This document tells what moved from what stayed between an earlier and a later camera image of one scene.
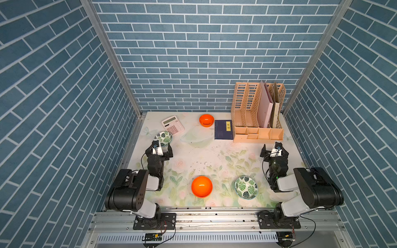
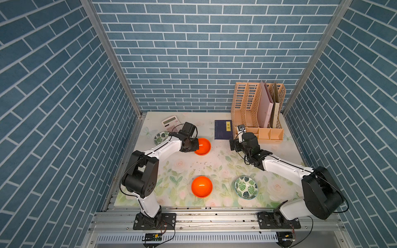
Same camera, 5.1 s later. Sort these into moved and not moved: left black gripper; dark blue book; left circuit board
Moved: left black gripper
Not moved: dark blue book; left circuit board
